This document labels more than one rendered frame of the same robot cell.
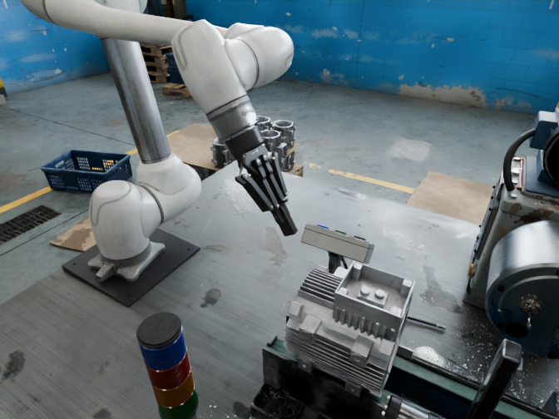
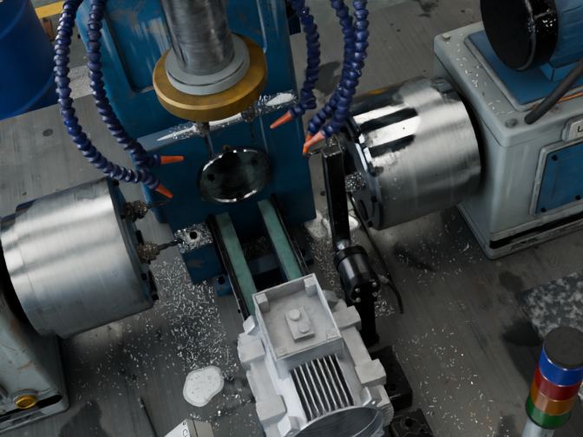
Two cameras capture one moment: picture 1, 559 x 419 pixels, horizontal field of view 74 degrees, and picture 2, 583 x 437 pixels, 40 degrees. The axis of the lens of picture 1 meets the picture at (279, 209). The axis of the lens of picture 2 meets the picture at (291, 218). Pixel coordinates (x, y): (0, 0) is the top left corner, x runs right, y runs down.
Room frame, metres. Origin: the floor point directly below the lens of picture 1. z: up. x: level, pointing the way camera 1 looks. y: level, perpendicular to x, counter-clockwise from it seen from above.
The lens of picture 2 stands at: (0.87, 0.31, 2.14)
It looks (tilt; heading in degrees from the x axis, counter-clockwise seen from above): 52 degrees down; 230
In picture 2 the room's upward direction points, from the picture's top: 11 degrees counter-clockwise
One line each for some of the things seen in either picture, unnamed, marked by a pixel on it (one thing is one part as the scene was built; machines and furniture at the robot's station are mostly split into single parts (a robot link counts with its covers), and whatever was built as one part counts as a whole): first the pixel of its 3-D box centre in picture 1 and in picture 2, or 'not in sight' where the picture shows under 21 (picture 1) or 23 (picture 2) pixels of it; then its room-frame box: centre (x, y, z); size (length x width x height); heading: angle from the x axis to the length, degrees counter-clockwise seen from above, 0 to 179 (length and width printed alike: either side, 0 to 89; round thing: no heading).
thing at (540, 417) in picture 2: (176, 396); (550, 401); (0.34, 0.16, 1.05); 0.06 x 0.06 x 0.04
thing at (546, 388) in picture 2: (167, 362); (559, 373); (0.34, 0.16, 1.14); 0.06 x 0.06 x 0.04
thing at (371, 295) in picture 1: (373, 300); (298, 327); (0.50, -0.17, 1.11); 0.12 x 0.11 x 0.07; 61
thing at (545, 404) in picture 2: (172, 380); (554, 388); (0.34, 0.16, 1.10); 0.06 x 0.06 x 0.04
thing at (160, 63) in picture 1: (152, 49); not in sight; (7.20, 2.28, 0.45); 1.26 x 0.86 x 0.89; 59
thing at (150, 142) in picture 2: not in sight; (230, 169); (0.26, -0.59, 0.97); 0.30 x 0.11 x 0.34; 150
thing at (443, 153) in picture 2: not in sight; (415, 147); (0.05, -0.29, 1.04); 0.41 x 0.25 x 0.25; 150
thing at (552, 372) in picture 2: (162, 342); (564, 357); (0.34, 0.16, 1.19); 0.06 x 0.06 x 0.04
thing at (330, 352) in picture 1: (348, 326); (313, 378); (0.51, -0.14, 1.02); 0.20 x 0.19 x 0.19; 61
